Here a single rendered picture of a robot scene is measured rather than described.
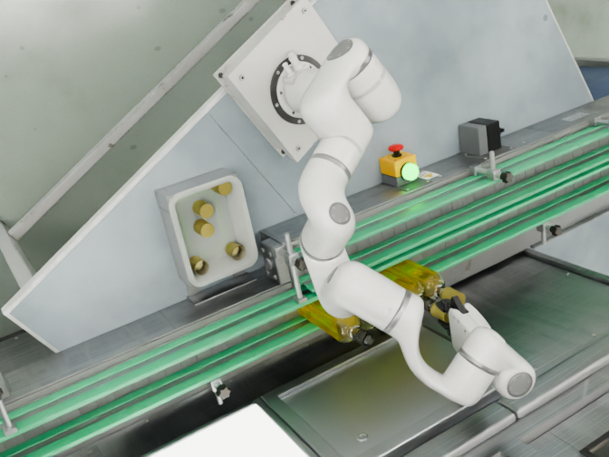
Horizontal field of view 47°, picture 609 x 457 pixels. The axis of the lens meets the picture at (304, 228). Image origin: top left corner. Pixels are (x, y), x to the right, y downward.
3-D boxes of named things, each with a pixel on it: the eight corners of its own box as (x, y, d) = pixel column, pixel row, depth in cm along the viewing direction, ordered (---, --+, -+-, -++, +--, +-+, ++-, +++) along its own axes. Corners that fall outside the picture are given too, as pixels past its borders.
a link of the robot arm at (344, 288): (430, 247, 124) (402, 270, 138) (326, 186, 125) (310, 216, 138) (391, 325, 118) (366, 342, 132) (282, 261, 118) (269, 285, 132)
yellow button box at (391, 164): (381, 182, 187) (398, 188, 181) (377, 155, 184) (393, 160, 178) (401, 174, 190) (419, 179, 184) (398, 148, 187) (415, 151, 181)
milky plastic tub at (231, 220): (178, 279, 164) (192, 291, 157) (153, 189, 156) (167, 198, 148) (245, 253, 171) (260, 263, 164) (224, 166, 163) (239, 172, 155)
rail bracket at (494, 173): (467, 176, 185) (504, 185, 174) (464, 149, 182) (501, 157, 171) (478, 170, 186) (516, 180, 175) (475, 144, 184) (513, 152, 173)
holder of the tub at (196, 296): (184, 298, 166) (197, 309, 160) (154, 189, 156) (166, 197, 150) (248, 272, 173) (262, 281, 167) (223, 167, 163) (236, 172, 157)
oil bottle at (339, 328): (297, 314, 168) (346, 348, 150) (293, 293, 166) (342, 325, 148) (317, 305, 170) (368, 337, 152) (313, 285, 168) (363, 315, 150)
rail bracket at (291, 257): (280, 293, 163) (307, 312, 153) (265, 228, 157) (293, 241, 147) (291, 288, 164) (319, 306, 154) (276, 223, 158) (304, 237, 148)
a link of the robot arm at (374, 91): (342, 127, 149) (390, 132, 136) (304, 83, 142) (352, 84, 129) (367, 93, 151) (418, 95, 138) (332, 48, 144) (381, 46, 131)
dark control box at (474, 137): (459, 151, 198) (480, 156, 191) (456, 124, 195) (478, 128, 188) (480, 143, 202) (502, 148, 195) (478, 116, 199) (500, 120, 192)
